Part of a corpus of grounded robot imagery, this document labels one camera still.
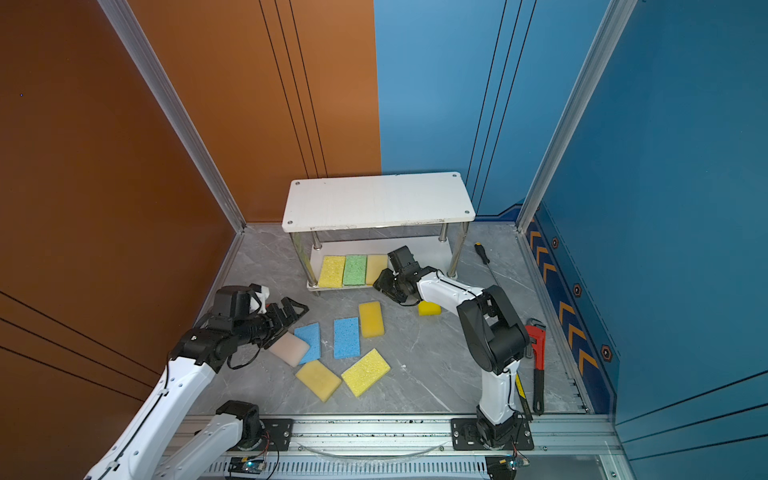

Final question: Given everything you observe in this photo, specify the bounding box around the pale yellow orange sponge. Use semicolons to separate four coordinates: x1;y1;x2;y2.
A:
365;254;389;286

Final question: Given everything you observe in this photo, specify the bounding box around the yellow foam sponge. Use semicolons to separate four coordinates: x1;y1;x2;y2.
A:
359;301;385;339

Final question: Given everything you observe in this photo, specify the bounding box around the yellow green textured sponge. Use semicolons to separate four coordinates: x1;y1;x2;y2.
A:
317;255;346;289

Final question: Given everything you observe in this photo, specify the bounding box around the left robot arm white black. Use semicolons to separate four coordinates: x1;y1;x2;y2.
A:
86;284;309;479

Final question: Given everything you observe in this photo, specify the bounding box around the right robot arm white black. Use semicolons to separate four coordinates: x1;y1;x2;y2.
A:
374;246;534;451

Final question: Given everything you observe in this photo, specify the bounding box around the white two-tier shelf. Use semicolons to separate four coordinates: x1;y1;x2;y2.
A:
282;172;476;291

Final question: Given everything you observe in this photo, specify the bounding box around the light blue sponge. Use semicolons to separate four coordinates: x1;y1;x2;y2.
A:
294;323;321;365

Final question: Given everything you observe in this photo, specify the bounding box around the pink beige sponge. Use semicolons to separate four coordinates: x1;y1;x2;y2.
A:
267;333;310;367

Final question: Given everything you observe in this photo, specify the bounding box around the small bright yellow sponge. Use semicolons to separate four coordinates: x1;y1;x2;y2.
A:
417;301;442;316

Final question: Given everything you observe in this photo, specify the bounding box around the blue textured sponge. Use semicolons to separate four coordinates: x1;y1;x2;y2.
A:
333;317;360;359

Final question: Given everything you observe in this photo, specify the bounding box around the black yellow screwdriver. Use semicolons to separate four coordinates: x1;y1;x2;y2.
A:
474;242;503;289

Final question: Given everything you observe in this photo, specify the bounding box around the dark yellow sponge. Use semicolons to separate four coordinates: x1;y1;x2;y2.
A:
296;360;342;402

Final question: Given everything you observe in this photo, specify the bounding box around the large yellow textured sponge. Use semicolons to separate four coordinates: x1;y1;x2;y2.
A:
341;349;391;398

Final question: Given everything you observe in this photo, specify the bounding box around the red pipe wrench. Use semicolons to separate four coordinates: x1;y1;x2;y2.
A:
525;318;546;415

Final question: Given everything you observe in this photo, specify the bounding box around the green circuit board left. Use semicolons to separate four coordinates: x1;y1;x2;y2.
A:
228;457;266;476

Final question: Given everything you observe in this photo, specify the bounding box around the green circuit board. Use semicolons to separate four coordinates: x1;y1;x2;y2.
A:
228;457;266;476
496;456;530;478

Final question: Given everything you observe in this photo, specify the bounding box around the yellow black tape measure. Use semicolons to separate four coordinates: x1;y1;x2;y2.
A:
515;374;533;421

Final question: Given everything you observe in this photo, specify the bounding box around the green circuit board right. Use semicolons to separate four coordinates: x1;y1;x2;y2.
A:
496;456;530;478

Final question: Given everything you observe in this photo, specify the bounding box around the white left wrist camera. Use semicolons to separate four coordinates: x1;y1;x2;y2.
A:
248;284;270;314

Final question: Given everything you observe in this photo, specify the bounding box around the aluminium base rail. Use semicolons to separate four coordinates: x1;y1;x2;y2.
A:
199;414;633;479

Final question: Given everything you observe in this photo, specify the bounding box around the aluminium corner post left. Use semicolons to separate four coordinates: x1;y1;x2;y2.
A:
98;0;247;233

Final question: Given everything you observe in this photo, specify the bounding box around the aluminium corner post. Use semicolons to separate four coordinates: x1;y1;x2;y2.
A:
98;0;247;233
516;0;637;234

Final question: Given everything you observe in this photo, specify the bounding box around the aluminium corner post right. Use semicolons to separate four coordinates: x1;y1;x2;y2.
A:
516;0;637;234

